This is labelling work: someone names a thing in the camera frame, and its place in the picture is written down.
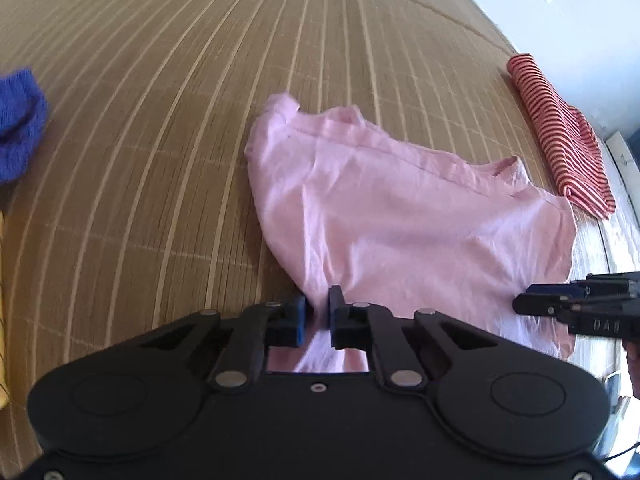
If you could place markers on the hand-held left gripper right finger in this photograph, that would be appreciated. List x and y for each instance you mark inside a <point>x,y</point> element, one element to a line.
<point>342,322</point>

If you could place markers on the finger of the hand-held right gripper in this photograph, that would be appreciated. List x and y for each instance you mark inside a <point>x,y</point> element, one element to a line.
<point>540,306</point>
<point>555,289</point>

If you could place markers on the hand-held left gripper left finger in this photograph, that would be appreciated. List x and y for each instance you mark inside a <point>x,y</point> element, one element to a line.
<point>298,321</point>

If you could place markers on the pink bunny print shirt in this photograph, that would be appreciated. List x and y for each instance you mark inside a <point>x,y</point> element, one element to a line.
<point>400,210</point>

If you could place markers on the white quilt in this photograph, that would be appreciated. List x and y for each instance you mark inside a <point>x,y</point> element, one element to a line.
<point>617,245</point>

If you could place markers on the red striped folded garment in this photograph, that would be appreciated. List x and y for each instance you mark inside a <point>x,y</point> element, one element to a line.
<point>565,135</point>

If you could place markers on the yellow garment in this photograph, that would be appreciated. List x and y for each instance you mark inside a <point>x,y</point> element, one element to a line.
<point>3,310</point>

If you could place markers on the purple knit garment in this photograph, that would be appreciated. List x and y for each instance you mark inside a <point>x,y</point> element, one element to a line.
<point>17,120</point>

